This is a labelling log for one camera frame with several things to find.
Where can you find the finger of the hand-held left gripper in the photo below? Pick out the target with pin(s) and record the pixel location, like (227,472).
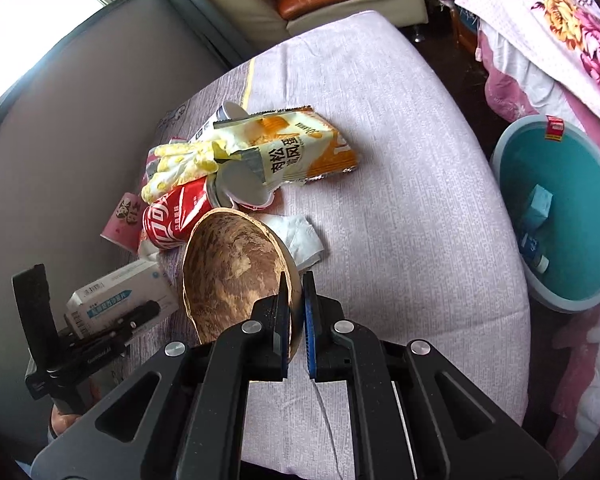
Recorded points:
(140,312)

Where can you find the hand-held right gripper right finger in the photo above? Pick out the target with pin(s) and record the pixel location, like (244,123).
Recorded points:
(309,320)

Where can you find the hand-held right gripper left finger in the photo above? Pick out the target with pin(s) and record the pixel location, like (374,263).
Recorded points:
(283,312)

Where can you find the white medicine box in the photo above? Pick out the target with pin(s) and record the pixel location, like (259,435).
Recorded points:
(125,280)

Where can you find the brown coconut shell half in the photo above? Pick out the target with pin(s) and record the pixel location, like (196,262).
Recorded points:
(230,270)

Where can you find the white tissue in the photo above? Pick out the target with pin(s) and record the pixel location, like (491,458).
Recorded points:
(300,240)

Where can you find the red soda can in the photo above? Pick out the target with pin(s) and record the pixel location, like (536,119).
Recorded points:
(175,215)

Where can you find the white plastic cup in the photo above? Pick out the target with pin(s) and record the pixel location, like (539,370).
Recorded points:
(245,185)

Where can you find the yellow snack bag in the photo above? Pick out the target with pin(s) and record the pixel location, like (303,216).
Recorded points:
(290,145)

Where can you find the teal plastic basin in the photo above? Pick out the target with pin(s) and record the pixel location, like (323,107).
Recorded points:
(580,185)

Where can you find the person's left hand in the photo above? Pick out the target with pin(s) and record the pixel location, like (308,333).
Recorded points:
(62,422)

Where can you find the pink packet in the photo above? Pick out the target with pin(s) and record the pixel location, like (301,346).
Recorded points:
(122,220)

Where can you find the yellow and white glove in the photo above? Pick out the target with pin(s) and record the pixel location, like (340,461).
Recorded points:
(180,165)

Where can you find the paper cup with dark band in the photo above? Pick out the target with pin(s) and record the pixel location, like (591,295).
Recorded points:
(230,112)

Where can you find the small white blue box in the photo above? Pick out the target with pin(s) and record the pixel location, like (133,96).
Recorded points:
(534,252)

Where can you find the blue carton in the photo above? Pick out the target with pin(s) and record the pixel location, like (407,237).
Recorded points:
(537,207)

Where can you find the window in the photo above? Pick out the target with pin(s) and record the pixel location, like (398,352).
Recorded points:
(35,20)

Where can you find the red label sticker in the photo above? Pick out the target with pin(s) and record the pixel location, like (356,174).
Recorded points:
(555,127)

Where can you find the pink and white quilt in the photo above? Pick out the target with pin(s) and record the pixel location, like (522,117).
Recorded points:
(510,80)

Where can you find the floral pink blanket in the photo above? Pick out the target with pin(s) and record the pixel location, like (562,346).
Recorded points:
(540,15)

